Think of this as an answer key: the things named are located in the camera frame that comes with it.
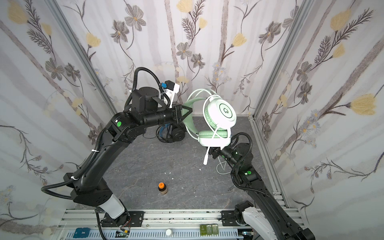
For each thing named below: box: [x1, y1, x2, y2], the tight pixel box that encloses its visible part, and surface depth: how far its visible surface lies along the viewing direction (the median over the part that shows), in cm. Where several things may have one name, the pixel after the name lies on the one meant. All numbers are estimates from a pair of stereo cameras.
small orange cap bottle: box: [158, 182, 168, 195], surface depth 78 cm
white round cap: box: [165, 228, 173, 236], surface depth 68 cm
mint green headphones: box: [182, 88, 237, 147], surface depth 43 cm
